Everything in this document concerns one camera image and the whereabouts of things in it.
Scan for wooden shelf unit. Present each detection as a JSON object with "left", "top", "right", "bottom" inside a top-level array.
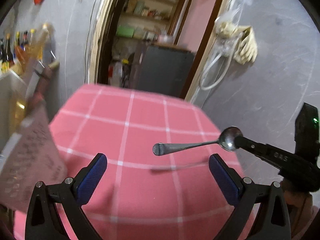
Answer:
[{"left": 117, "top": 0, "right": 186, "bottom": 39}]

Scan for yellow rubber gloves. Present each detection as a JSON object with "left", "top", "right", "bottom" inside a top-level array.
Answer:
[{"left": 216, "top": 21, "right": 258, "bottom": 65}]

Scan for large vinegar bottle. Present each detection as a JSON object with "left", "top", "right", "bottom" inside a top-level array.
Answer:
[{"left": 31, "top": 22, "right": 55, "bottom": 65}]

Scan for person's hand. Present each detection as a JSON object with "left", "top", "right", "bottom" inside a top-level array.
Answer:
[{"left": 280, "top": 179, "right": 319, "bottom": 239}]

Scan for dark bottle at left edge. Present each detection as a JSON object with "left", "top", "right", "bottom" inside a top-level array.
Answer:
[{"left": 5, "top": 33, "right": 14, "bottom": 67}]

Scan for dark sauce bottle red label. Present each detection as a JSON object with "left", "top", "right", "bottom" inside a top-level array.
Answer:
[{"left": 21, "top": 31, "right": 29, "bottom": 50}]

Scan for white hose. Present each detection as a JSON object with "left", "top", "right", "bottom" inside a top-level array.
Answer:
[{"left": 199, "top": 45, "right": 237, "bottom": 91}]

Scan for dark grey cabinet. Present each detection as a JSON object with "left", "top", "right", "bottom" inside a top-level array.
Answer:
[{"left": 128, "top": 42, "right": 195, "bottom": 98}]

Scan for soy sauce bottle yellow cap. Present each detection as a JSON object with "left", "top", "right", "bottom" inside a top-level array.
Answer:
[{"left": 25, "top": 29, "right": 36, "bottom": 53}]

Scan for pink checkered tablecloth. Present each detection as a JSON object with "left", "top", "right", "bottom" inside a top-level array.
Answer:
[{"left": 13, "top": 83, "right": 256, "bottom": 240}]

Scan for orange snack bag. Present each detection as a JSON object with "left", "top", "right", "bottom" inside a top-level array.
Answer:
[{"left": 14, "top": 46, "right": 29, "bottom": 65}]

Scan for silver metal spoon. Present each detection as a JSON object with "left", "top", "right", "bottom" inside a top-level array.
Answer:
[{"left": 152, "top": 126, "right": 243, "bottom": 156}]

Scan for green box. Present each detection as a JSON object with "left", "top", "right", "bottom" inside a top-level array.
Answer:
[{"left": 116, "top": 25, "right": 135, "bottom": 38}]

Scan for clear plastic bag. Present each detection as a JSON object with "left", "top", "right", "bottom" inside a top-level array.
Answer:
[{"left": 215, "top": 6, "right": 240, "bottom": 57}]

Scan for pink pot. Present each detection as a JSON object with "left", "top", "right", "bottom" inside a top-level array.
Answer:
[{"left": 157, "top": 34, "right": 174, "bottom": 44}]

